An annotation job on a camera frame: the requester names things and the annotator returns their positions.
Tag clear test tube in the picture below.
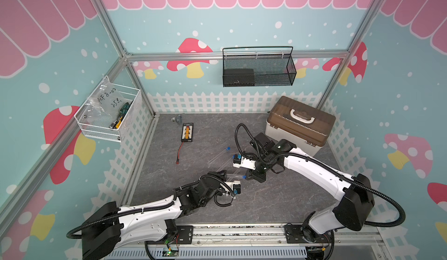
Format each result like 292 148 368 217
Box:
207 149 228 165
217 161 232 172
226 174 244 182

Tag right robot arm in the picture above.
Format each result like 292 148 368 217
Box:
234 133 406 243

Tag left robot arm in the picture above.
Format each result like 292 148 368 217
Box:
66 170 241 260

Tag brown lid storage box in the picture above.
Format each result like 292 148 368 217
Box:
265 96 336 156

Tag black box with orange connectors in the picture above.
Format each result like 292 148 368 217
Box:
181 123 194 142

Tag black box in mesh basket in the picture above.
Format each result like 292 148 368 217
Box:
222 69 255 87

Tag green yellow tool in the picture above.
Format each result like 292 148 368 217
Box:
109 102 131 130

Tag clear plastic bag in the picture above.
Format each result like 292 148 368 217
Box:
85 78 127 124

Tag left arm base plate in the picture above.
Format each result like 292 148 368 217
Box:
153 226 194 246

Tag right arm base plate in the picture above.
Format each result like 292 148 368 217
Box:
284 223 332 244

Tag black wire mesh basket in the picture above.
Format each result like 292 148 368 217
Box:
222 46 297 87

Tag white wire basket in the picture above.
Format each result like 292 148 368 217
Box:
74 77 142 142

